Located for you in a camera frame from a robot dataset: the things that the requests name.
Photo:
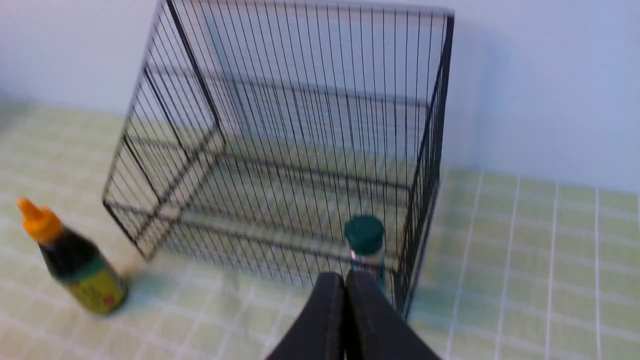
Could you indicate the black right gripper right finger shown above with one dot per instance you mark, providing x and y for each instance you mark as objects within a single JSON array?
[{"x": 374, "y": 330}]

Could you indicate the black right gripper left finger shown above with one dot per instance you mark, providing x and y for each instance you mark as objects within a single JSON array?
[{"x": 316, "y": 334}]

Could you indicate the small green-capped seasoning jar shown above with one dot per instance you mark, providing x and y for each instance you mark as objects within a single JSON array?
[{"x": 365, "y": 237}]

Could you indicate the dark sauce bottle orange cap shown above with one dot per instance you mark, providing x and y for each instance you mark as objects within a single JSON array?
[{"x": 74, "y": 261}]

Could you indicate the green checkered tablecloth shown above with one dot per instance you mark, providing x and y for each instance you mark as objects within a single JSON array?
[{"x": 516, "y": 268}]

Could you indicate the black wire mesh rack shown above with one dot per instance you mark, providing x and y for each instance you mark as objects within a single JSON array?
[{"x": 258, "y": 128}]

